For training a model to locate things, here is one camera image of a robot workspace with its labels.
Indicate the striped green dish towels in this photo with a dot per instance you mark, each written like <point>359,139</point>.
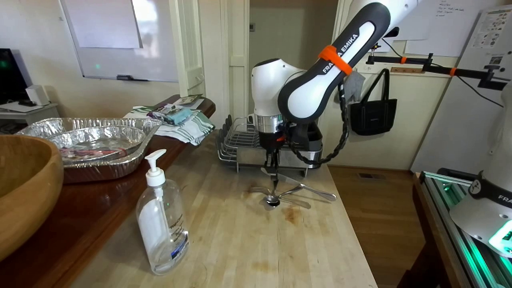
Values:
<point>177,119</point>

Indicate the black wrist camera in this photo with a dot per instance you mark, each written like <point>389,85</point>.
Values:
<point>306,139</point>

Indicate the black computer monitor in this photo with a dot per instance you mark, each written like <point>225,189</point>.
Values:
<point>12,75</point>

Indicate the wooden bowl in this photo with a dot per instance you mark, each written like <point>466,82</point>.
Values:
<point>25,186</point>

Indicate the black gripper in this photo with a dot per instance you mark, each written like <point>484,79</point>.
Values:
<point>273,141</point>

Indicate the silver table knife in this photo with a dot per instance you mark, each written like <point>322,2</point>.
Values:
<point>301,186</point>

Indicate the aluminium profile robot mount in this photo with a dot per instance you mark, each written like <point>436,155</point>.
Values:
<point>465,234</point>

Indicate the aluminium foil tray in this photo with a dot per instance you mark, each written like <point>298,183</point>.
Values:
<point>90,144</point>

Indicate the dark wooden side table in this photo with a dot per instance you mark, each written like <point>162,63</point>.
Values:
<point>81,213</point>

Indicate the black bar with orange clamps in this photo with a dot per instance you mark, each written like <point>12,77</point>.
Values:
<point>442,64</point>

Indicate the black tote bag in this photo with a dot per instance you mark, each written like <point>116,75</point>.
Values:
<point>373,111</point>

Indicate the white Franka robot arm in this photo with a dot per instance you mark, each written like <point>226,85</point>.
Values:
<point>314,80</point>

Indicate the clear hand sanitizer pump bottle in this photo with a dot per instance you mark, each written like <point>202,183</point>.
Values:
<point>161,218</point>

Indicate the white whiteboard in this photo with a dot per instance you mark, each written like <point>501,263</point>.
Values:
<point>121,37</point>

